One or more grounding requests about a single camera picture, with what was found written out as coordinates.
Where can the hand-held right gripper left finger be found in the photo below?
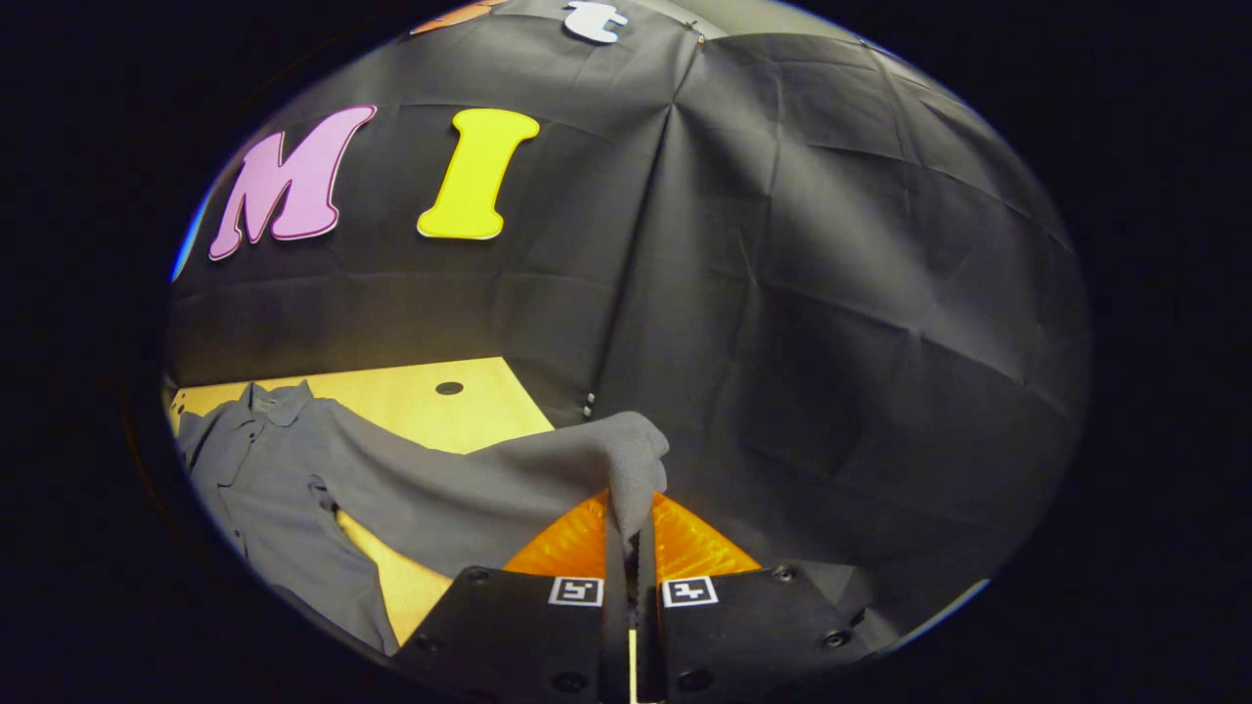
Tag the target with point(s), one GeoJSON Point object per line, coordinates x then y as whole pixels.
{"type": "Point", "coordinates": [616, 606]}

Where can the small copper cloth clip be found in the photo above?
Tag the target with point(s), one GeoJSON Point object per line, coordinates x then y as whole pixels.
{"type": "Point", "coordinates": [694, 29]}

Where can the grey collared shirt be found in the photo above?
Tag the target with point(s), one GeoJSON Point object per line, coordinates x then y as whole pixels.
{"type": "Point", "coordinates": [440, 499]}

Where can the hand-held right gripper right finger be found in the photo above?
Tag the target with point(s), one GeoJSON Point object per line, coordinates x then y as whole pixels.
{"type": "Point", "coordinates": [648, 606]}

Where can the black backdrop cloth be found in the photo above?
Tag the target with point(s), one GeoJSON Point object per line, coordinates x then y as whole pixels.
{"type": "Point", "coordinates": [831, 293]}

